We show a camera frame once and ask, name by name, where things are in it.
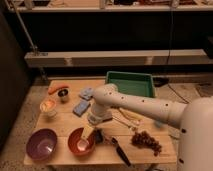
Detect wooden table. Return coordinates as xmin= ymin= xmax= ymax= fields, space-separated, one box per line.
xmin=24 ymin=80 xmax=177 ymax=166

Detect black handled knife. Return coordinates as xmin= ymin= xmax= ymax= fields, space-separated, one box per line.
xmin=111 ymin=138 xmax=131 ymax=167

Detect purple bowl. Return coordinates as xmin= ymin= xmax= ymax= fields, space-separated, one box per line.
xmin=26 ymin=128 xmax=57 ymax=161

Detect light blue cloth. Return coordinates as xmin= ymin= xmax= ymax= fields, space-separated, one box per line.
xmin=79 ymin=87 xmax=93 ymax=101

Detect orange carrot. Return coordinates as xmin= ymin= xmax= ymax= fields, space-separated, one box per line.
xmin=48 ymin=85 xmax=69 ymax=95

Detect green plastic tray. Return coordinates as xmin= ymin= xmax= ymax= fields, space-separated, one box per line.
xmin=105 ymin=71 xmax=155 ymax=98

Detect black floor cable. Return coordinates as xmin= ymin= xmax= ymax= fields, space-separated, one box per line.
xmin=163 ymin=83 xmax=191 ymax=105

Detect wooden shelf rack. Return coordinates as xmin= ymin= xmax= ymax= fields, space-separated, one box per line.
xmin=4 ymin=0 xmax=213 ymax=68

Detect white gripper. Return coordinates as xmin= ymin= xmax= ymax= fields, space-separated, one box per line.
xmin=81 ymin=102 xmax=112 ymax=139

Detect bunch of dark grapes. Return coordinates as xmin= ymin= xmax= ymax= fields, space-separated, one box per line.
xmin=131 ymin=131 xmax=162 ymax=156

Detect small dark toy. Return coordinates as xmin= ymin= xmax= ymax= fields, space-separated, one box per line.
xmin=94 ymin=129 xmax=105 ymax=144

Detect blue sponge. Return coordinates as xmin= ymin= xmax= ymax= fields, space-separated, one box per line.
xmin=73 ymin=100 xmax=90 ymax=117

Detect orange bowl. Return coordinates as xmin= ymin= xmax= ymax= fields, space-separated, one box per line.
xmin=68 ymin=128 xmax=95 ymax=156

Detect yellow banana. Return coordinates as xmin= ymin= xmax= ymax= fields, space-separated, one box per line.
xmin=119 ymin=109 xmax=142 ymax=121

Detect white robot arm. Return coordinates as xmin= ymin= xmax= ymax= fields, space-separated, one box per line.
xmin=81 ymin=84 xmax=213 ymax=171

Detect small metal cup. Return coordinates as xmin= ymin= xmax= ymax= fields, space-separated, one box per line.
xmin=58 ymin=89 xmax=69 ymax=103

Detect clear glass cup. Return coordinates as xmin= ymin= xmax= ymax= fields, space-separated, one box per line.
xmin=40 ymin=99 xmax=57 ymax=117

